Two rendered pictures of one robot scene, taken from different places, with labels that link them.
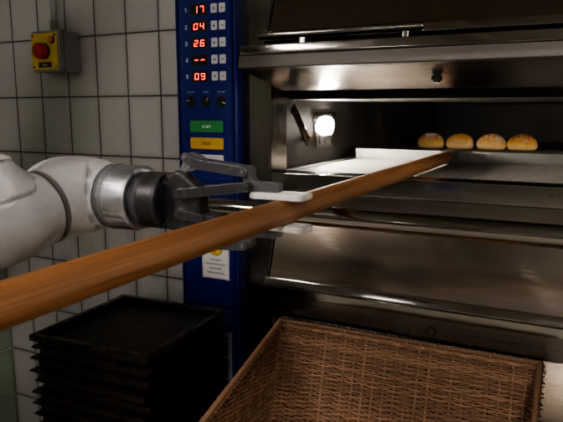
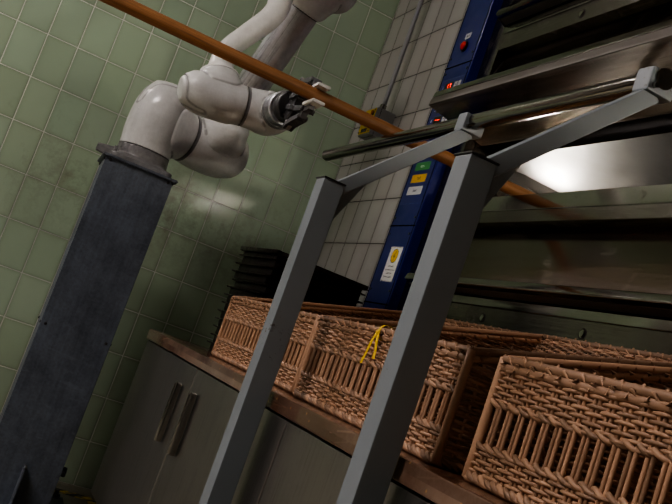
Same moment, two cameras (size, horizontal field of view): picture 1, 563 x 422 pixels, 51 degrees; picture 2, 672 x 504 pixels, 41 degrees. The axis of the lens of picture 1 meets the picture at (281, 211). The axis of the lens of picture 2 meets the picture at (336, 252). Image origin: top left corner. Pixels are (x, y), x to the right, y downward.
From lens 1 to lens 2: 1.66 m
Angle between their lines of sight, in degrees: 45
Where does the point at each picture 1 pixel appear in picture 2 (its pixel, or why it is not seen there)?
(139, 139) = (394, 185)
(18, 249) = (215, 103)
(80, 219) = (254, 112)
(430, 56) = (505, 80)
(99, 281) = (184, 30)
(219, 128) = (428, 166)
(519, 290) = (535, 273)
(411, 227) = (396, 136)
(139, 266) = (203, 39)
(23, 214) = (224, 89)
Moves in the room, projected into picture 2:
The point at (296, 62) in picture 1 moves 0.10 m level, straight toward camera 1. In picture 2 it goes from (452, 96) to (431, 78)
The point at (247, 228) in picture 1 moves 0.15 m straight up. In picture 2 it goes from (274, 73) to (298, 10)
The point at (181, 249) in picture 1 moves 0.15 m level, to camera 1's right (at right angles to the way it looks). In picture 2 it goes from (227, 50) to (277, 52)
